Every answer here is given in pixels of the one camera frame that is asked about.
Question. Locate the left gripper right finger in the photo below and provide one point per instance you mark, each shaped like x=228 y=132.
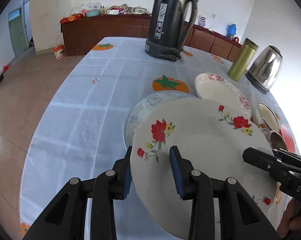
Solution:
x=178 y=170

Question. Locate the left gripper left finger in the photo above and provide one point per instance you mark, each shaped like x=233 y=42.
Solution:
x=127 y=173

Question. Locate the red flower white plate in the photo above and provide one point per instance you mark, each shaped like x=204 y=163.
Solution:
x=213 y=137

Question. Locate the cream enamel bowl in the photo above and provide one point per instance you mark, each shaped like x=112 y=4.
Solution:
x=265 y=119

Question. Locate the stainless steel bowl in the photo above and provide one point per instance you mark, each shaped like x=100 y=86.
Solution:
x=276 y=141

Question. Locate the pink flower white plate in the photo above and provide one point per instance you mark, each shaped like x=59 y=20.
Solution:
x=214 y=87

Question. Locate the blue pattern white plate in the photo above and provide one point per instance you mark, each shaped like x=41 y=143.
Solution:
x=142 y=109

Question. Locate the persimmon print tablecloth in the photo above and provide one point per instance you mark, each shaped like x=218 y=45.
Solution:
x=81 y=132

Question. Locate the stainless electric kettle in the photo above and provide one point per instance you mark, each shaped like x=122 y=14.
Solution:
x=265 y=69

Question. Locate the green thermos bottle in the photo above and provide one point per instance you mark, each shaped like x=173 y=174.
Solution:
x=244 y=57

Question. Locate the large black thermos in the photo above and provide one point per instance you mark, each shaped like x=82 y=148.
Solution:
x=170 y=24

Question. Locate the blue thermos flask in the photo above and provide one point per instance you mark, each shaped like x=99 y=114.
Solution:
x=231 y=31

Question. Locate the small decorated jar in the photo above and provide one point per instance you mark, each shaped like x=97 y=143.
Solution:
x=201 y=21

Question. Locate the white plastic bucket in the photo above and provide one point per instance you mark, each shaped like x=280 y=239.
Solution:
x=58 y=51

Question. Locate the brown wooden sideboard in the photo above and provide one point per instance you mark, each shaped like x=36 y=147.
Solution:
x=81 y=34

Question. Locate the green door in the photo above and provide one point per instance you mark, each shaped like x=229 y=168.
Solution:
x=17 y=32

